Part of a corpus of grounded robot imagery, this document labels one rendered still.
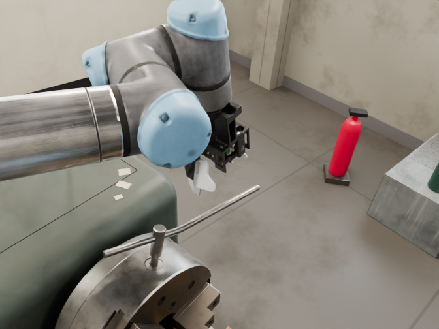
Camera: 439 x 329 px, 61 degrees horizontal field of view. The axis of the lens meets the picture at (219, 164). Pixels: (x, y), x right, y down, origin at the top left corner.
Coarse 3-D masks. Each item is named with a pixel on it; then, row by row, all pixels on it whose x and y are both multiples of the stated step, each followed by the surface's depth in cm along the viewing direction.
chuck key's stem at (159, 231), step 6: (156, 228) 64; (162, 228) 64; (156, 234) 64; (162, 234) 64; (156, 240) 64; (162, 240) 65; (156, 246) 65; (162, 246) 66; (150, 252) 66; (156, 252) 66; (156, 258) 67; (150, 264) 68; (156, 264) 68
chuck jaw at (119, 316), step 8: (120, 312) 62; (112, 320) 62; (120, 320) 62; (112, 328) 62; (120, 328) 61; (128, 328) 62; (136, 328) 62; (144, 328) 63; (152, 328) 66; (160, 328) 69
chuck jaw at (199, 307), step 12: (204, 288) 79; (192, 300) 77; (204, 300) 77; (216, 300) 79; (180, 312) 75; (192, 312) 75; (204, 312) 75; (180, 324) 73; (192, 324) 73; (204, 324) 73
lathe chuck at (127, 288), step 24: (120, 264) 67; (144, 264) 68; (168, 264) 69; (192, 264) 72; (96, 288) 65; (120, 288) 64; (144, 288) 64; (168, 288) 67; (192, 288) 76; (96, 312) 63; (144, 312) 64; (168, 312) 72
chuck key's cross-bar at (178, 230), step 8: (248, 192) 75; (232, 200) 73; (216, 208) 72; (224, 208) 72; (200, 216) 70; (208, 216) 70; (184, 224) 68; (192, 224) 69; (168, 232) 66; (176, 232) 67; (136, 240) 63; (144, 240) 63; (152, 240) 64; (112, 248) 60; (120, 248) 60; (128, 248) 61; (104, 256) 59
